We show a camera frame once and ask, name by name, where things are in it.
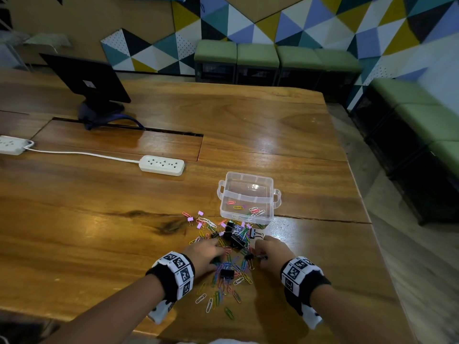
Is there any person's right hand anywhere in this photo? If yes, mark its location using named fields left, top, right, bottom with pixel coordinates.
left=252, top=235, right=296, bottom=280

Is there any person's left hand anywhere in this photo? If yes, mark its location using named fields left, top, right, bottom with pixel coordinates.
left=181, top=238, right=227, bottom=283

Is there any pile of colourful paper clips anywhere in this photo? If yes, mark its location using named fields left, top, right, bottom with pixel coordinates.
left=182, top=211, right=273, bottom=321

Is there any clear plastic box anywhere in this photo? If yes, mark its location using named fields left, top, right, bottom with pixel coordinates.
left=217, top=171, right=282, bottom=226

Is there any person's right forearm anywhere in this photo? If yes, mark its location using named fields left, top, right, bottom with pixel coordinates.
left=310, top=284, right=395, bottom=344

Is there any person's left forearm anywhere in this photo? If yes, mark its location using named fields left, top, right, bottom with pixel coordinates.
left=39, top=274, right=167, bottom=344

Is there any right wrist marker band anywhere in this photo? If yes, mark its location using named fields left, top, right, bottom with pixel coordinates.
left=280, top=256, right=331, bottom=307

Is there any wrist marker band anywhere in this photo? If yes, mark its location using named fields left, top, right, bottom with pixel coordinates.
left=146, top=251, right=196, bottom=303
left=280, top=256, right=331, bottom=307

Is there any left wrist marker band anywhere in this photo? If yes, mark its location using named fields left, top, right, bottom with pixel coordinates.
left=146, top=251, right=196, bottom=303

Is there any white power strip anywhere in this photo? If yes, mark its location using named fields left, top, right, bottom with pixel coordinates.
left=0, top=135, right=35, bottom=156
left=139, top=155, right=186, bottom=177

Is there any wooden table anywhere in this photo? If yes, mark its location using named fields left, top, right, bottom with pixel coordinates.
left=0, top=69, right=416, bottom=344

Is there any black monitor stand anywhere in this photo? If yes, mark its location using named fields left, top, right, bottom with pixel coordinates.
left=78, top=100, right=125, bottom=130

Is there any green cushioned stool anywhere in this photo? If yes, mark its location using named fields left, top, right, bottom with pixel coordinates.
left=194, top=40, right=238, bottom=84
left=276, top=45, right=323, bottom=88
left=350, top=77, right=440, bottom=147
left=372, top=103, right=459, bottom=197
left=315, top=49, right=363, bottom=103
left=236, top=43, right=280, bottom=86
left=401, top=140, right=459, bottom=225

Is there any black monitor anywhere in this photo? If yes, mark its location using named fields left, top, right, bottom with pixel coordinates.
left=39, top=53, right=131, bottom=104

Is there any pale green chair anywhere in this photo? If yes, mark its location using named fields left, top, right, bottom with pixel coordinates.
left=23, top=32, right=72, bottom=54

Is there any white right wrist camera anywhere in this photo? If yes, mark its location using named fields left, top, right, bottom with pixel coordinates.
left=286, top=302, right=323, bottom=330

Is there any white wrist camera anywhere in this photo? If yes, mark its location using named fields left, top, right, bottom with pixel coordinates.
left=147, top=299, right=176, bottom=325
left=286, top=302, right=323, bottom=330

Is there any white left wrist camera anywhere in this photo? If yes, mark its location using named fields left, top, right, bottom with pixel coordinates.
left=147, top=299, right=176, bottom=325

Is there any dark blue cable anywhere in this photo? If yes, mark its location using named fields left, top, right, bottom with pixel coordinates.
left=86, top=114, right=146, bottom=130

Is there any white power cable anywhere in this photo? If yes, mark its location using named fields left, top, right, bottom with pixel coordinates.
left=24, top=141, right=141, bottom=164

